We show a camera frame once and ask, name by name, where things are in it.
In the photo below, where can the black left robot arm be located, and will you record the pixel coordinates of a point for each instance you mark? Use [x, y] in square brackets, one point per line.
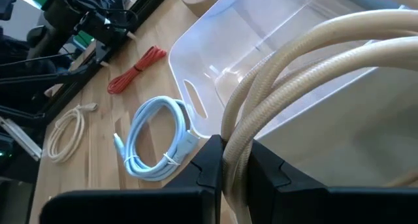
[58, 8]

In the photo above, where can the clear plastic bin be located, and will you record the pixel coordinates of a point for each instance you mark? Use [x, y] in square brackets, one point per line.
[209, 54]

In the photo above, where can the white opaque plastic bin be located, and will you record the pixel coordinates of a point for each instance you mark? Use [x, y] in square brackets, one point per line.
[359, 136]

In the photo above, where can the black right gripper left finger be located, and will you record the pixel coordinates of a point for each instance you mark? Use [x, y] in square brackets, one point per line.
[183, 204]

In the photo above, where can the silver aluminium rail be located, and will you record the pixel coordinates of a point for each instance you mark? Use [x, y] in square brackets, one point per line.
[19, 137]

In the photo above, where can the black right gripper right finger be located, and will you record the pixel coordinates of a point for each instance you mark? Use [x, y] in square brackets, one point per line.
[310, 207]

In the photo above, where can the black table frame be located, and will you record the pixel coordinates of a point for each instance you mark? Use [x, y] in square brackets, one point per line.
[153, 2]

